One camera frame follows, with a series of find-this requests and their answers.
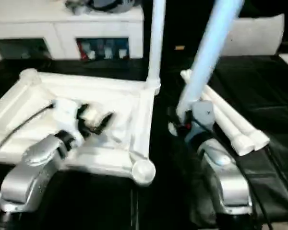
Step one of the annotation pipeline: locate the white plastic table top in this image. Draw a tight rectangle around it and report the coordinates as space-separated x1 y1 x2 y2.
0 69 162 187

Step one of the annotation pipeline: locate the white plastic table leg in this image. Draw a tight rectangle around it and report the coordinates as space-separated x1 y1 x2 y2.
175 0 245 126
187 71 271 151
146 0 167 94
180 70 256 157

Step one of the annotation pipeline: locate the black cabinet with gold label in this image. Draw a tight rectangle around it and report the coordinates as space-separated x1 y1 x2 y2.
143 0 288 58

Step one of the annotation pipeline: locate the white glass-door cabinet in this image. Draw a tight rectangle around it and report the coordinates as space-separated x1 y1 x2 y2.
0 0 145 62

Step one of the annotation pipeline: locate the dark round appliance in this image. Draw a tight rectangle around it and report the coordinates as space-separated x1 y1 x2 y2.
65 0 137 12

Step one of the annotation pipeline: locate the grey cushion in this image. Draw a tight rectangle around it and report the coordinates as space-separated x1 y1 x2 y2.
220 13 285 57

